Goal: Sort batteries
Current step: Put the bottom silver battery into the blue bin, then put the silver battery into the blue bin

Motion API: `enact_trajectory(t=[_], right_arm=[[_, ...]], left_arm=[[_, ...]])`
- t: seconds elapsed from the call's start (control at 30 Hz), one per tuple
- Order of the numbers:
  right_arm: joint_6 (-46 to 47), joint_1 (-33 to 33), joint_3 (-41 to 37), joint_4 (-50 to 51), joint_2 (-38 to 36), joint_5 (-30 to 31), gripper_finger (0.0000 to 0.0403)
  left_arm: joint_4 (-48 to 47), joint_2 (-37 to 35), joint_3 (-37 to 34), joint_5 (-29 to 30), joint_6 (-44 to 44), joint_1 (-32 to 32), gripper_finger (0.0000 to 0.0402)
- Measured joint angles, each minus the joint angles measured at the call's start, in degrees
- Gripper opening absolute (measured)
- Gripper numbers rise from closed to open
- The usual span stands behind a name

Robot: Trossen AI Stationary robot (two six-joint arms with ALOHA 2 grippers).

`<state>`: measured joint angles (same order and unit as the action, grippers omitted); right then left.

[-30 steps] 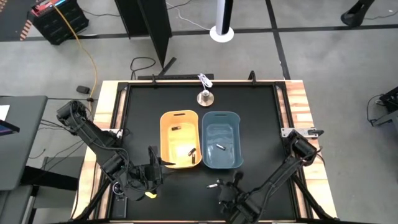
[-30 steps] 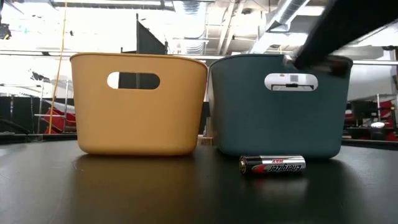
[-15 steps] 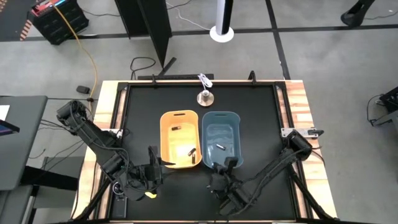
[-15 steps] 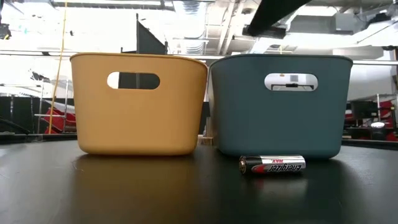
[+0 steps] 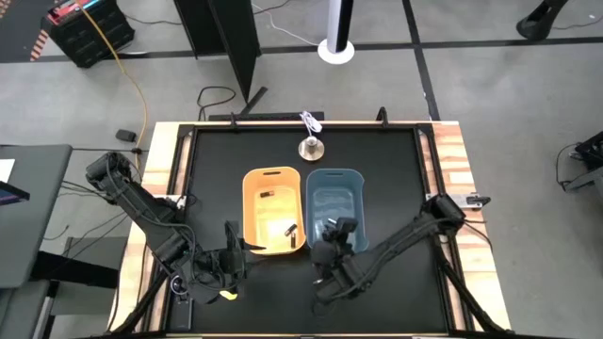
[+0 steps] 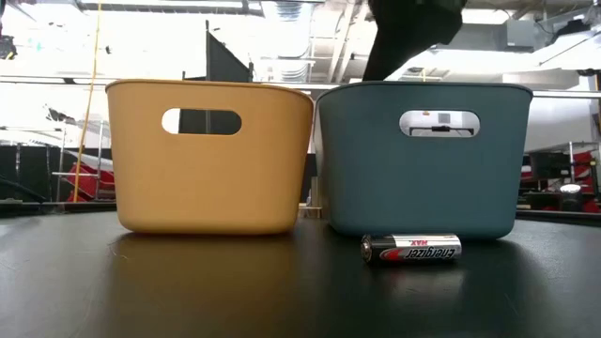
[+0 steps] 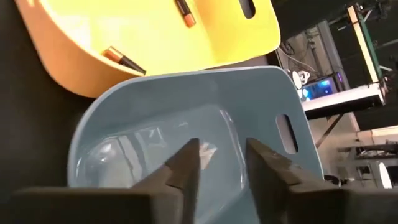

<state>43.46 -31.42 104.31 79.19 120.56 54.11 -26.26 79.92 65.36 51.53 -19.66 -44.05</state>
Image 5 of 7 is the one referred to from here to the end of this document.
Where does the grey desk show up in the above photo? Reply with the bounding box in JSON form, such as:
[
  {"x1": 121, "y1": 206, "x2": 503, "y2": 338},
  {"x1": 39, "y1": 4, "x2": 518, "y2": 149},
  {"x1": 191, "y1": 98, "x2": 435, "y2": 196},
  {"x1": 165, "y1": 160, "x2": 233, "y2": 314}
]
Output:
[{"x1": 0, "y1": 143, "x2": 74, "y2": 291}]

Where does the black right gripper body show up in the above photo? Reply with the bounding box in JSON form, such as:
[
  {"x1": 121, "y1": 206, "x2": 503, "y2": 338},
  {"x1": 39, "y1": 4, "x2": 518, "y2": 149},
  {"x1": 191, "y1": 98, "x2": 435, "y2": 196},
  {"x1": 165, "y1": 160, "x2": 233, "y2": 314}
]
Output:
[{"x1": 310, "y1": 231, "x2": 355, "y2": 270}]

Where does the black metal table frame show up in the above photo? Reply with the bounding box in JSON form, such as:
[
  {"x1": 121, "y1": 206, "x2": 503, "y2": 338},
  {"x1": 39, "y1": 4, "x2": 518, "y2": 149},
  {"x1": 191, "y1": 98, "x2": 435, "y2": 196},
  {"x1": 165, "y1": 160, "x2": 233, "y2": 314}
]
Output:
[{"x1": 110, "y1": 106, "x2": 505, "y2": 338}]

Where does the black stand foot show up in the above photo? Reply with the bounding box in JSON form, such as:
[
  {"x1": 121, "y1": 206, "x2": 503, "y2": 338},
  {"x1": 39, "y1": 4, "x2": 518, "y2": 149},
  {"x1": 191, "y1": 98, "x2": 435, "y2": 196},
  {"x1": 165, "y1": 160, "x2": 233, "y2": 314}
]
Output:
[{"x1": 514, "y1": 0, "x2": 571, "y2": 41}]

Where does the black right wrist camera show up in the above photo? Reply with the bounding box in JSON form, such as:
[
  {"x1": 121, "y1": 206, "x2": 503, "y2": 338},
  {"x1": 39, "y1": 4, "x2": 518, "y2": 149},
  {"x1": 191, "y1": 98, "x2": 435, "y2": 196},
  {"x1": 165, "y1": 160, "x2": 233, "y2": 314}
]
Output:
[{"x1": 335, "y1": 217, "x2": 360, "y2": 235}]

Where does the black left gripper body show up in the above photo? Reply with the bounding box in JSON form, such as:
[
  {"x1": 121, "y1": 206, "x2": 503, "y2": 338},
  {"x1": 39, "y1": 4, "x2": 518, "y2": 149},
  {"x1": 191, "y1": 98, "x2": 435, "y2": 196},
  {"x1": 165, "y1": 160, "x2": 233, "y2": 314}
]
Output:
[{"x1": 217, "y1": 246, "x2": 249, "y2": 284}]

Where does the blue plastic basket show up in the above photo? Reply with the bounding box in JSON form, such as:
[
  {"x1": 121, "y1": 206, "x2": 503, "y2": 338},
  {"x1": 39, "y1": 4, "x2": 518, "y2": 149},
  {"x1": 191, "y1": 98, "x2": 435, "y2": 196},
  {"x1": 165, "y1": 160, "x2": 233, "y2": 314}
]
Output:
[{"x1": 305, "y1": 168, "x2": 369, "y2": 254}]

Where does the silver camera mount base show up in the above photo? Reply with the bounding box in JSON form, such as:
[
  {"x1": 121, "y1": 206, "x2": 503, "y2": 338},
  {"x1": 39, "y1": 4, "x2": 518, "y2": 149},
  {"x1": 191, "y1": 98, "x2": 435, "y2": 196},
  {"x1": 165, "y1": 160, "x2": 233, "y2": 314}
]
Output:
[{"x1": 297, "y1": 135, "x2": 326, "y2": 163}]

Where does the yellow plastic basket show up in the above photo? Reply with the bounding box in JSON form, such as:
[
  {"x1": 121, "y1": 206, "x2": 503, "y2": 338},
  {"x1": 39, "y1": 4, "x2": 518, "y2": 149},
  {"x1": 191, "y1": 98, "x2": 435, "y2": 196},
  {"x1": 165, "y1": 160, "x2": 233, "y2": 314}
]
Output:
[{"x1": 241, "y1": 166, "x2": 307, "y2": 256}]

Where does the black storage crate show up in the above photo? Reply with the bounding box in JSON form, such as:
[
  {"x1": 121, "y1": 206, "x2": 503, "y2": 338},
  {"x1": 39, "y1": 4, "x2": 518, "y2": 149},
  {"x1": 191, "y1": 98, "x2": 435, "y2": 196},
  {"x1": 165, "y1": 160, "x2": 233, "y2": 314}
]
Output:
[{"x1": 46, "y1": 0, "x2": 137, "y2": 70}]

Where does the white coiled cable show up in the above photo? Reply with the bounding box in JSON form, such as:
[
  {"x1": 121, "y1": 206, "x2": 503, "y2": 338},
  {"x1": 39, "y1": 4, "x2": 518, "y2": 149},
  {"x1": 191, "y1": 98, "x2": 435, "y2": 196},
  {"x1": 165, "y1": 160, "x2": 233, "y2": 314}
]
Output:
[{"x1": 299, "y1": 110, "x2": 324, "y2": 135}]

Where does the black device with cables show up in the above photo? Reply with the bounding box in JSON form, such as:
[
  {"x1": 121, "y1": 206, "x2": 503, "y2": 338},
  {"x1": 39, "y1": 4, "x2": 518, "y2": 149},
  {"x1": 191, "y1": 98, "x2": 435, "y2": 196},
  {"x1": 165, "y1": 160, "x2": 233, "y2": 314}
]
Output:
[{"x1": 555, "y1": 130, "x2": 603, "y2": 193}]

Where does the black divider panel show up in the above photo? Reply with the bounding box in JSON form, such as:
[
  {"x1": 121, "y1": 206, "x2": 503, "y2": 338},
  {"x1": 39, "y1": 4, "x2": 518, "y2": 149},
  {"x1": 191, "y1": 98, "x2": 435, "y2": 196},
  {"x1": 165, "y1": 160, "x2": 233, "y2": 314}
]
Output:
[{"x1": 172, "y1": 0, "x2": 269, "y2": 117}]

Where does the metal clamp bracket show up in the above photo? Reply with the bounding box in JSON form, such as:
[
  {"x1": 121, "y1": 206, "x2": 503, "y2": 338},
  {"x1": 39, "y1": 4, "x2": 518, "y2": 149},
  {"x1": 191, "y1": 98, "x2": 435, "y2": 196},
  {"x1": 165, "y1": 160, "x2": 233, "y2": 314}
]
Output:
[{"x1": 426, "y1": 191, "x2": 492, "y2": 210}]

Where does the yellow cable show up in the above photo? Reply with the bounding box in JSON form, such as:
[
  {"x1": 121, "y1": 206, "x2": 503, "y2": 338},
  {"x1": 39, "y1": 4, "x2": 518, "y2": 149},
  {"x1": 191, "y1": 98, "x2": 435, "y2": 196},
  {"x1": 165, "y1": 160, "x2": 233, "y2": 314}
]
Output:
[{"x1": 77, "y1": 4, "x2": 149, "y2": 170}]

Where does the white pole with round base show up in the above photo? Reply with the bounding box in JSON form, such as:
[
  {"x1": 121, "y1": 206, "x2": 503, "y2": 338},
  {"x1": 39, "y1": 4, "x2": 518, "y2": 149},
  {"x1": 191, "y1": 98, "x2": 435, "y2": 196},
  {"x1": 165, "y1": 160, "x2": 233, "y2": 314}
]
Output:
[{"x1": 317, "y1": 0, "x2": 356, "y2": 66}]

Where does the wooden table frame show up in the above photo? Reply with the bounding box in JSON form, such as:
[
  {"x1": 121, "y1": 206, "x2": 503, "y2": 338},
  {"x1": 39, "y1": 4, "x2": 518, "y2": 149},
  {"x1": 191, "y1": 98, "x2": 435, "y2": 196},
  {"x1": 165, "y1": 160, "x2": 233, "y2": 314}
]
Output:
[{"x1": 110, "y1": 120, "x2": 513, "y2": 338}]

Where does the black floor cable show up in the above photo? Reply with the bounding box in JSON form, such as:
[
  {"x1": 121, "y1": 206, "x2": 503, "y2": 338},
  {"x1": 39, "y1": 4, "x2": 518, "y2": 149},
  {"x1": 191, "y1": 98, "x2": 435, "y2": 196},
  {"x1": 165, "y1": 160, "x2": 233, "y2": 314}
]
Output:
[{"x1": 195, "y1": 85, "x2": 237, "y2": 121}]

